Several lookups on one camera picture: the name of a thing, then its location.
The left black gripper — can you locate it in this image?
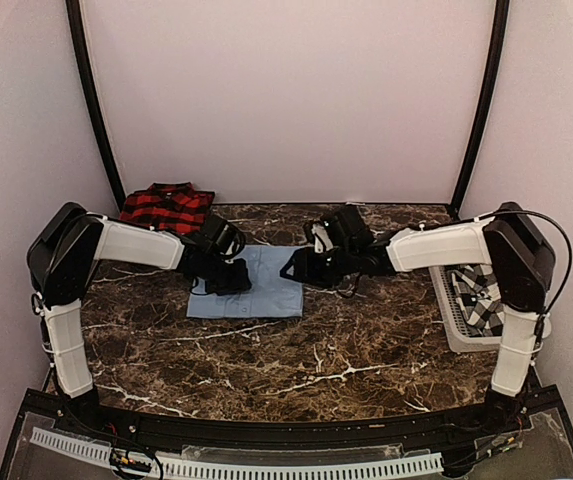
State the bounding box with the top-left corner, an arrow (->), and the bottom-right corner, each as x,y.
201,253 -> 249,295

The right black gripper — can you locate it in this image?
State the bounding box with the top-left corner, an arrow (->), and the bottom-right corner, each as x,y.
280,243 -> 357,288

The light blue long sleeve shirt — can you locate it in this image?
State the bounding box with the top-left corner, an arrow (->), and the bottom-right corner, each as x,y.
186,245 -> 303,319

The red black plaid shirt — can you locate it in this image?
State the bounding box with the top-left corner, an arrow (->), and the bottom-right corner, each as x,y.
119,182 -> 215,235

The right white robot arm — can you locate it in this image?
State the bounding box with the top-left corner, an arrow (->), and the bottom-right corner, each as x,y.
280,202 -> 560,434

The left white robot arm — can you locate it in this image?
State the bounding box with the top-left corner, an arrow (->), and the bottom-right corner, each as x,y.
27,202 -> 251,436

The grey plastic laundry basket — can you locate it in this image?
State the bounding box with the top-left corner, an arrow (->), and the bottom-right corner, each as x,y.
428,266 -> 501,353

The black white checkered shirt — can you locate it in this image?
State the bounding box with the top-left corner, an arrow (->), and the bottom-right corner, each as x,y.
447,265 -> 504,336

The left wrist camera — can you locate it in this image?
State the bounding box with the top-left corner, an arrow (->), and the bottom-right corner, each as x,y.
198,215 -> 246,260

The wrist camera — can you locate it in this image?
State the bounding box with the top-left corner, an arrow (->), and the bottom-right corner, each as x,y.
198,215 -> 246,260
303,204 -> 374,253

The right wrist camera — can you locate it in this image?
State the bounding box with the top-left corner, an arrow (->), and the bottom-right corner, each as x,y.
303,204 -> 374,253

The black front rail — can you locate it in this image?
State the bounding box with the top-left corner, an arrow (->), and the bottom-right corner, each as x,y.
61,401 -> 517,450

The white slotted cable duct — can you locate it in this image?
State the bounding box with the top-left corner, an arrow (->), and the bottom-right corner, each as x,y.
30,427 -> 443,479

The left black frame post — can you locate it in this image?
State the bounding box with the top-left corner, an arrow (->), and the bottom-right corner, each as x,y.
65,0 -> 126,209

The black frame post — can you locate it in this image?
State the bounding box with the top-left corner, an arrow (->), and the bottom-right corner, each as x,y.
65,0 -> 126,209
448,0 -> 510,218

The right black frame post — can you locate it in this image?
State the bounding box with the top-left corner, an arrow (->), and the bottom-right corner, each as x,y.
448,0 -> 510,218

